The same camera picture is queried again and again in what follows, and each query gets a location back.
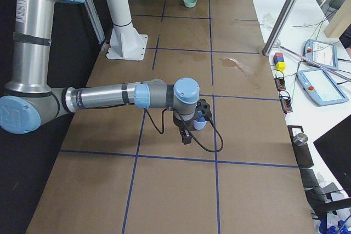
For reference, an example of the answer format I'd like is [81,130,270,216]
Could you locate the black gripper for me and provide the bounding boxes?
[173,99,213,145]

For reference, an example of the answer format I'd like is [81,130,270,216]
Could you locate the blue plastic cup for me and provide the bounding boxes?
[193,117,207,130]

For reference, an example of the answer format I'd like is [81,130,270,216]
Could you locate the mint green bowl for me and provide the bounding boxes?
[183,0,197,8]

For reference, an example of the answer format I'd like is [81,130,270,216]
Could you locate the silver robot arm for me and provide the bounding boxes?
[1,4,211,151]

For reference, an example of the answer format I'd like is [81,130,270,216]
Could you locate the black power strip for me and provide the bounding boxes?
[274,77,293,115]

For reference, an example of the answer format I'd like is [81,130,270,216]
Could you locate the small metal cup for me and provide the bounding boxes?
[293,133,308,146]

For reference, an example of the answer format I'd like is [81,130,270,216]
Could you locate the red blue yellow blocks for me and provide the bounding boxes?
[273,52,286,72]

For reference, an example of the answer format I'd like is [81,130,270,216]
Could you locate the crumpled white tissue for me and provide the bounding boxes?
[260,13,277,31]

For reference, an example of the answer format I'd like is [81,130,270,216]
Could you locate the near teach pendant tablet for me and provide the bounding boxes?
[297,69,348,106]

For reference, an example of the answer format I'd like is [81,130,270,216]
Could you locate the teach pendant tablet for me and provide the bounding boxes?
[304,39,338,70]
[297,69,348,106]

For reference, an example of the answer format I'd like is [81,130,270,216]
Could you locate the black monitor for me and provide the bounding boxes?
[314,116,351,196]

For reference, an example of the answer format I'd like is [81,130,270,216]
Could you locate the far teach pendant tablet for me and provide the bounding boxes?
[304,39,338,70]

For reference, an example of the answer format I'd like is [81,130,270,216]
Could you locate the wooden board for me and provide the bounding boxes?
[324,7,350,38]

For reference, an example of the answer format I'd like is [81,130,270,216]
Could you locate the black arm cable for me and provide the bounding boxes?
[145,106,224,153]

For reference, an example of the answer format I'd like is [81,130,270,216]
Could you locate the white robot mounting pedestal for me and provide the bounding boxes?
[106,0,148,61]

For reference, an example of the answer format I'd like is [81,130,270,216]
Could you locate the aluminium frame post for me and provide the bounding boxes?
[262,0,297,56]

